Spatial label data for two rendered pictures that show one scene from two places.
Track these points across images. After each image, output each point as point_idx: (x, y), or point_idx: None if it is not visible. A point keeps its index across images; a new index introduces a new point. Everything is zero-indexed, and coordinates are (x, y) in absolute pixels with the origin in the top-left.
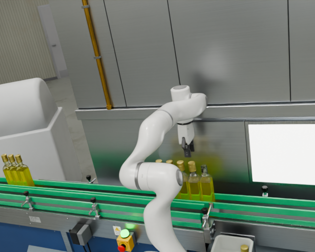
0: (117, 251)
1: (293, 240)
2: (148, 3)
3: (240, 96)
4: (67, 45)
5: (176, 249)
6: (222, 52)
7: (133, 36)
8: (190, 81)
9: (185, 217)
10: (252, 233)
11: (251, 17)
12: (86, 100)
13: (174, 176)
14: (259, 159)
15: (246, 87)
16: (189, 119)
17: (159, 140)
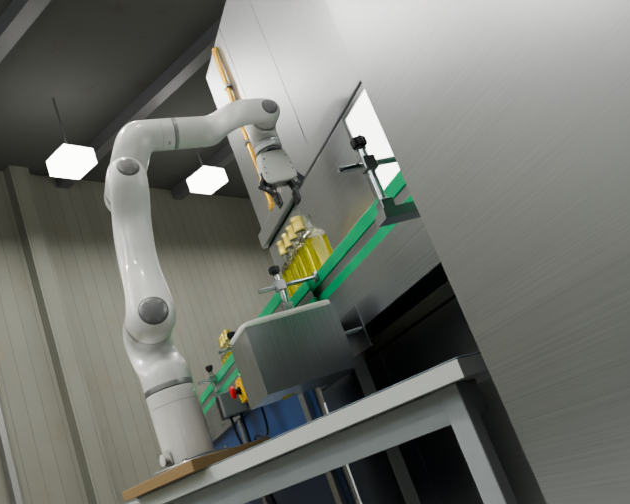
0: (273, 433)
1: (382, 278)
2: (251, 38)
3: (334, 86)
4: (236, 148)
5: (138, 275)
6: (301, 38)
7: (257, 90)
8: (300, 106)
9: (276, 303)
10: (353, 300)
11: None
12: (263, 214)
13: (115, 162)
14: (376, 172)
15: (332, 65)
16: (261, 144)
17: (129, 138)
